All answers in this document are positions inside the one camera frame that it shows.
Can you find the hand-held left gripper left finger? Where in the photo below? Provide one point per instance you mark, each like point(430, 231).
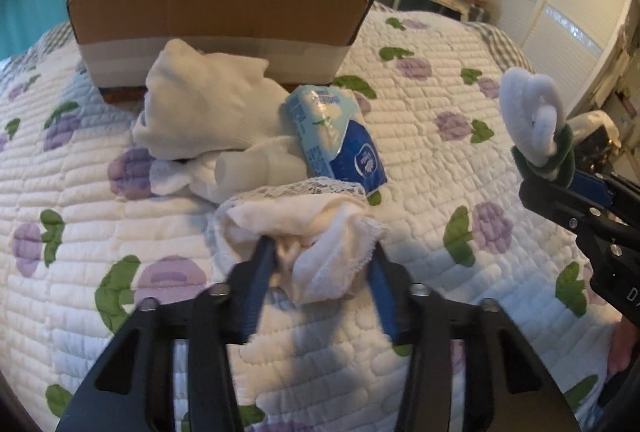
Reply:
point(261, 284)

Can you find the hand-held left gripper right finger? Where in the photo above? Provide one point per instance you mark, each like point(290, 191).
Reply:
point(384, 299)

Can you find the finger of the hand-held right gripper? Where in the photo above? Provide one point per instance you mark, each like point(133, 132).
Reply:
point(550, 199)
point(592, 187)

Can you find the white lace cloth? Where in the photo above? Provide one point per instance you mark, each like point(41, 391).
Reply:
point(320, 262)

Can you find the white and green socks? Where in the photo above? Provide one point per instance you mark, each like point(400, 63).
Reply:
point(525, 111)

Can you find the person's right hand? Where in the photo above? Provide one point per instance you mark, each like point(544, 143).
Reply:
point(622, 347)

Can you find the white plastic bag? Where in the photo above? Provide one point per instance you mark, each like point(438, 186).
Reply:
point(595, 124)

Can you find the floral quilted bedspread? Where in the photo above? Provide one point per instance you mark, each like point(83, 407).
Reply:
point(310, 372)

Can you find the small white towel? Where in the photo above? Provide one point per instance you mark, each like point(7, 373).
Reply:
point(175, 177)

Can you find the blue tissue packet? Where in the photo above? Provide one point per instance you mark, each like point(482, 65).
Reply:
point(350, 151)

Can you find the cream wardrobe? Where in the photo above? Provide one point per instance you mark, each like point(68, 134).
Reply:
point(560, 1)

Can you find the white knitted cloth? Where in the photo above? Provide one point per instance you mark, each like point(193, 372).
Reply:
point(210, 101)

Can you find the brown cardboard box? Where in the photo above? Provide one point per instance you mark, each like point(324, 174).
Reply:
point(200, 6)

